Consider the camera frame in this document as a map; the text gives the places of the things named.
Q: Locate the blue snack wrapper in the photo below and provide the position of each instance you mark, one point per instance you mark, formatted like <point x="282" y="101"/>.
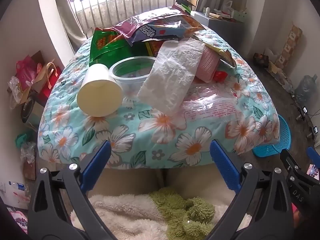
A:
<point x="160" y="31"/>

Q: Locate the plastic water bottle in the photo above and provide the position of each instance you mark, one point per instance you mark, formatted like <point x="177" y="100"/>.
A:
<point x="20" y="186"/>

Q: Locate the orange snack wrapper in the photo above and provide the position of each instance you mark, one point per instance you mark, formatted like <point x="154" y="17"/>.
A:
<point x="193" y="23"/>

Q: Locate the green snack wrapper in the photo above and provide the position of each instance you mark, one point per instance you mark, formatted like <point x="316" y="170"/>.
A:
<point x="107" y="47"/>

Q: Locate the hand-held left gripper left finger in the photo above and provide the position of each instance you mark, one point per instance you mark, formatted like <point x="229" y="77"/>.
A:
<point x="96" y="166"/>

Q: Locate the cream paper cup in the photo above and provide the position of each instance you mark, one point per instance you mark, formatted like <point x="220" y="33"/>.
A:
<point x="98" y="97"/>

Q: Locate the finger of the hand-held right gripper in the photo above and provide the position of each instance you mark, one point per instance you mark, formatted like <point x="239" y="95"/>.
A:
<point x="291" y="161"/>
<point x="313" y="155"/>

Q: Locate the large water jug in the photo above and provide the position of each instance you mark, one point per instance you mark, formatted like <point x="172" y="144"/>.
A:
<point x="306" y="90"/>

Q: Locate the dark round pot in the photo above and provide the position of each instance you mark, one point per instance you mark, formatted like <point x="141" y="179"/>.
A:
<point x="28" y="110"/>

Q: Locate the pink gift bag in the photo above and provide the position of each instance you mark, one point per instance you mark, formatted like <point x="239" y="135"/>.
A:
<point x="27" y="70"/>

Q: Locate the blue plastic basket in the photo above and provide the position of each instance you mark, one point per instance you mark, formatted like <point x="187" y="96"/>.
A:
<point x="282" y="140"/>

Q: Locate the floral light blue blanket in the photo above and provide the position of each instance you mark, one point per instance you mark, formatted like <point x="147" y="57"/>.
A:
<point x="160" y="130"/>

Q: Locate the red gift bag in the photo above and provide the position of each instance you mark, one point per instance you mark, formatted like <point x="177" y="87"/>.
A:
<point x="51" y="85"/>

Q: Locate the grey cabinet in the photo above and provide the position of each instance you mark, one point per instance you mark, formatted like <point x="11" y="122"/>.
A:
<point x="215" y="27"/>

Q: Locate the white fleece garment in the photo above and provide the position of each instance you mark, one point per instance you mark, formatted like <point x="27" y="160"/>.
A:
<point x="125" y="217"/>

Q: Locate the small black screen device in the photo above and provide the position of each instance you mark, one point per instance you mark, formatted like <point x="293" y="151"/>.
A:
<point x="302" y="112"/>
<point x="313" y="132"/>

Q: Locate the wooden patterned board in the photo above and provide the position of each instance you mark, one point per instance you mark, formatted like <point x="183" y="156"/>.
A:
<point x="291" y="47"/>

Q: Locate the red yellow snack wrapper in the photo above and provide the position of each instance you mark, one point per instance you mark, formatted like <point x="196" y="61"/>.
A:
<point x="153" y="48"/>

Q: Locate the green fuzzy cloth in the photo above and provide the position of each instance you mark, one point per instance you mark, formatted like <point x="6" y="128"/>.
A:
<point x="185" y="215"/>

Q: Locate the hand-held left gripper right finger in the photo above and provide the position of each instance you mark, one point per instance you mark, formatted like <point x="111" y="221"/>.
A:
<point x="225" y="166"/>

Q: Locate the white bottle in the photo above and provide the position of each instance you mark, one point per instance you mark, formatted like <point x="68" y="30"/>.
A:
<point x="205" y="10"/>

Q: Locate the clear printed plastic bag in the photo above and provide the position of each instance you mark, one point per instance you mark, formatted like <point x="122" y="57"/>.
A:
<point x="212" y="107"/>

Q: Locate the purple snack wrapper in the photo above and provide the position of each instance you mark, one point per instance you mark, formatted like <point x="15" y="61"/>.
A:
<point x="150" y="17"/>

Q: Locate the white plastic bag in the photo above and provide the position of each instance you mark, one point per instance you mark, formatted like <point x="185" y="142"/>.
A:
<point x="270" y="53"/>

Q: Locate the pink floral bag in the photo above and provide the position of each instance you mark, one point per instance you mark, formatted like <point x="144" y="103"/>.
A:
<point x="19" y="221"/>

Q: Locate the teal plastic object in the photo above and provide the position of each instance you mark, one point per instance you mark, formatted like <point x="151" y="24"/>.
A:
<point x="24" y="140"/>

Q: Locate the metal window railing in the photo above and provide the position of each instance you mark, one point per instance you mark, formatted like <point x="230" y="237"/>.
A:
<point x="120" y="10"/>

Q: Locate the pile of cardboard boxes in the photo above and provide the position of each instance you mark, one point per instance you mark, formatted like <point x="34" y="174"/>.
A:
<point x="186" y="1"/>

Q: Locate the green box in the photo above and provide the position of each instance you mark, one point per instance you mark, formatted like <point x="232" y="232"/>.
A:
<point x="240" y="15"/>

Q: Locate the white paper towel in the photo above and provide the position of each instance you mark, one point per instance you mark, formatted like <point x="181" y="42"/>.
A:
<point x="172" y="75"/>

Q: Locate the clear plastic container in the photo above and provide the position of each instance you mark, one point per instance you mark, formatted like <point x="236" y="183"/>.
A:
<point x="130" y="80"/>

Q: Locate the crumpled clear plastic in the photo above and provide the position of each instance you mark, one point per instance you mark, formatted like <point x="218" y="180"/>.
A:
<point x="28" y="152"/>
<point x="14" y="92"/>

